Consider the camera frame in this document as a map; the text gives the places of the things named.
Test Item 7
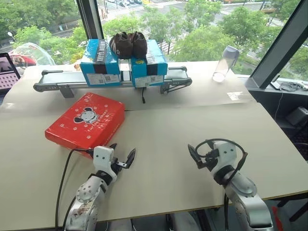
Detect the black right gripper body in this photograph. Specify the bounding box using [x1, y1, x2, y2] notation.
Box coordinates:
[198, 148, 219, 169]

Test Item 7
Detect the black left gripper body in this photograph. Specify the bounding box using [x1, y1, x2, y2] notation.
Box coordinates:
[111, 154, 128, 174]

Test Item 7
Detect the red gift box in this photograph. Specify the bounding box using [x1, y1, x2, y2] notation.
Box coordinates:
[44, 92, 126, 159]

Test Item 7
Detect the grey conveyor belt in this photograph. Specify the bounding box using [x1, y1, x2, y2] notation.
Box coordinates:
[33, 66, 193, 99]

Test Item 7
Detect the blue cardboard box yellow mark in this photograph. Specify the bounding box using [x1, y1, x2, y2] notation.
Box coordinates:
[130, 38, 168, 88]

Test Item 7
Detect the blue cardboard box black stripe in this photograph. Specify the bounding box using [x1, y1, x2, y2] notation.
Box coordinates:
[79, 38, 121, 88]

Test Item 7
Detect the clear plastic water bottle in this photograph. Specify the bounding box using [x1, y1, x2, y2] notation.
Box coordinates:
[212, 45, 240, 83]

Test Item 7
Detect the black box device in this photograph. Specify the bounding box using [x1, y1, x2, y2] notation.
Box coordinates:
[284, 106, 308, 127]

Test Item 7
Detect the black metal stand leg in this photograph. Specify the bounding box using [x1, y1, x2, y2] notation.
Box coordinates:
[276, 192, 308, 222]

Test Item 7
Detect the brown fuzzy shoe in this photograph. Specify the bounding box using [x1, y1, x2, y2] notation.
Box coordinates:
[129, 31, 148, 59]
[109, 32, 134, 60]

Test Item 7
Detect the transparent plastic umbrella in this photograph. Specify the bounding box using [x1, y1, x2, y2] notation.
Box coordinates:
[9, 41, 57, 67]

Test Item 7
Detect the tablet with pink screen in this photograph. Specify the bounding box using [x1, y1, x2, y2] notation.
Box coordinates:
[0, 53, 21, 94]

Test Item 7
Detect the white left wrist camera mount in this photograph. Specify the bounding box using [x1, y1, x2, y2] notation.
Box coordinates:
[93, 145, 119, 180]

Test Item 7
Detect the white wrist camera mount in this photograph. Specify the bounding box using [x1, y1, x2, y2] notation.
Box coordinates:
[210, 141, 238, 173]
[93, 145, 119, 180]

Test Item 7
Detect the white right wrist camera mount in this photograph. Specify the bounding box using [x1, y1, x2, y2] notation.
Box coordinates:
[210, 141, 238, 173]

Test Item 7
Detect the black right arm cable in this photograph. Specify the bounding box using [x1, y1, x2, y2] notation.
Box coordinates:
[195, 138, 249, 229]

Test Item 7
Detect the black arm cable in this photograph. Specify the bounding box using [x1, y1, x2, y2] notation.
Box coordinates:
[195, 138, 249, 229]
[55, 148, 95, 229]

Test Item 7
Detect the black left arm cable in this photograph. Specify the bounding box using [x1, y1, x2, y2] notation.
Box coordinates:
[55, 148, 95, 229]

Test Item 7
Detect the thin white hanging cable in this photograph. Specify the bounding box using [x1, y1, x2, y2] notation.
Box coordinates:
[275, 89, 285, 116]

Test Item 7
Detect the grey cable bundle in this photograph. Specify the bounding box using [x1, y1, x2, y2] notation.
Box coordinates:
[270, 80, 308, 92]

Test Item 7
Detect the black window frame post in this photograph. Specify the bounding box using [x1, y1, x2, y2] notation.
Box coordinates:
[76, 0, 104, 40]

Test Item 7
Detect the black slanted window frame beam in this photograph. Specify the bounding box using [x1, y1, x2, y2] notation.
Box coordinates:
[244, 0, 308, 90]

